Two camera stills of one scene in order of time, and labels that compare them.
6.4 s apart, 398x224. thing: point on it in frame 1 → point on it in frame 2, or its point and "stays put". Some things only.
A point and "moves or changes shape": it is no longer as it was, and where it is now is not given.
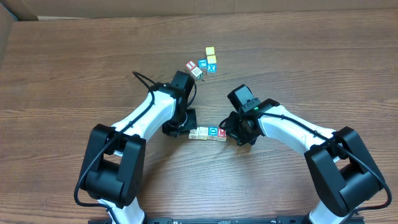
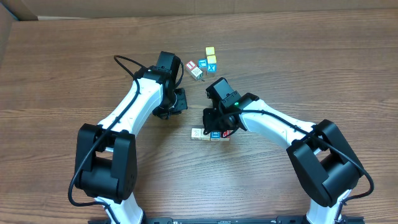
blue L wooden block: (203, 64) stays put
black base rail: (278, 219) stays put
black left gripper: (191, 123) → (181, 103)
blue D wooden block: (212, 132) moves or changes shape
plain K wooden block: (194, 134) stays put
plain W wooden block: (196, 73) stays put
